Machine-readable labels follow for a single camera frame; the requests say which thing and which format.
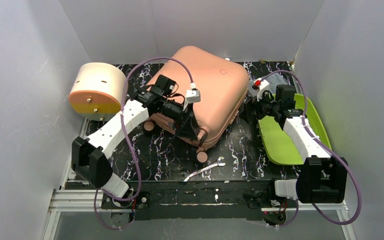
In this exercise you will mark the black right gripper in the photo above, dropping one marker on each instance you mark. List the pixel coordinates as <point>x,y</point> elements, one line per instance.
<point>252,108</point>

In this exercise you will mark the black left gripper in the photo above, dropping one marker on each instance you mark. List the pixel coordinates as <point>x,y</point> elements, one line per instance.
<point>185,120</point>

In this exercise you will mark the pink hard-shell suitcase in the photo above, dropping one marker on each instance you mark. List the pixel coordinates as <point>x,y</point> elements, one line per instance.
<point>222,85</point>

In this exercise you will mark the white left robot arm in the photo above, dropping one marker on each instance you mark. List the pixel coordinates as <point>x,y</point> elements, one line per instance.
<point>90,155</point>

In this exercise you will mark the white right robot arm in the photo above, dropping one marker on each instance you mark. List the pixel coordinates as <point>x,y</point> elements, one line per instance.
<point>322,179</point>

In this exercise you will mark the silver open-end wrench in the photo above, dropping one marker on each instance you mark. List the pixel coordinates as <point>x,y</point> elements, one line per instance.
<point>218,163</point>

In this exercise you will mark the clear plastic screw box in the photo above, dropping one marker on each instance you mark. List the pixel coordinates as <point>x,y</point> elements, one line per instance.
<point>274,80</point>

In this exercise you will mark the green plastic tray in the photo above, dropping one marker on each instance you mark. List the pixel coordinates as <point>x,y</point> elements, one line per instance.
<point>279,147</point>

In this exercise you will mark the black spring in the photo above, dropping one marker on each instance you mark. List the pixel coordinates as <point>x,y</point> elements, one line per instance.
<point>146,163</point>

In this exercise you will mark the cream cylindrical drum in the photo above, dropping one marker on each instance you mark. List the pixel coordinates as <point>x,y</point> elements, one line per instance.
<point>98,91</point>

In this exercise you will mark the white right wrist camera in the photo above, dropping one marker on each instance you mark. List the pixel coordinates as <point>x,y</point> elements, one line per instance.
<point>258,87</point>

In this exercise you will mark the aluminium frame rail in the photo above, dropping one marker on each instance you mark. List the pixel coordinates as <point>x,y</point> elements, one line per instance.
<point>82,200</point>

